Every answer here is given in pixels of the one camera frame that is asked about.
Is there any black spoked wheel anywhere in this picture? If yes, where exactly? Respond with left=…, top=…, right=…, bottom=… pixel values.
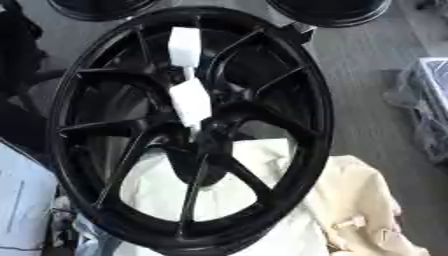
left=45, top=6, right=336, bottom=256

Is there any black round wheel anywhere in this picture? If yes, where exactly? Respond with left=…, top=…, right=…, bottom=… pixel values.
left=45, top=0, right=161, bottom=22
left=264, top=0, right=394, bottom=29

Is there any cream cloth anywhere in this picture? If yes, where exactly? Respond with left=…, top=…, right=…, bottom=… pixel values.
left=113, top=137, right=433, bottom=256

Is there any clear plastic wrapped bundle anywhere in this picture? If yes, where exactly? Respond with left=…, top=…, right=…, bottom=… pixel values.
left=381, top=56, right=448, bottom=165

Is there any pale blue sheet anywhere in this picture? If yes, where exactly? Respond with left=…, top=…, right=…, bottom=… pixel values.
left=0, top=139, right=60, bottom=256

